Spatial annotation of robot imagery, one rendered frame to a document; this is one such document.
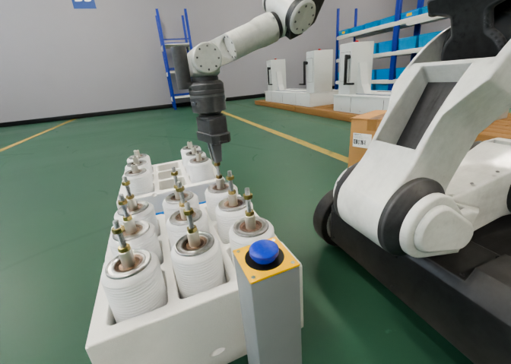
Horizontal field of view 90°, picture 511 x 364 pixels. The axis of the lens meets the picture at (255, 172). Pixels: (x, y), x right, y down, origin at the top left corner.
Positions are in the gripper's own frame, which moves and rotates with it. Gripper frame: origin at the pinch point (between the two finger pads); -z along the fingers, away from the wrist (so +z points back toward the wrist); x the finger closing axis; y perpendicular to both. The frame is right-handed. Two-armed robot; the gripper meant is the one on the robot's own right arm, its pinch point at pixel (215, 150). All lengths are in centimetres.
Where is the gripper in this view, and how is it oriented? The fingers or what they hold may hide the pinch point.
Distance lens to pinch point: 71.3
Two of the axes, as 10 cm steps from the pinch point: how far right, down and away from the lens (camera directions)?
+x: 6.0, 2.4, -7.7
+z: -0.8, -9.3, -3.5
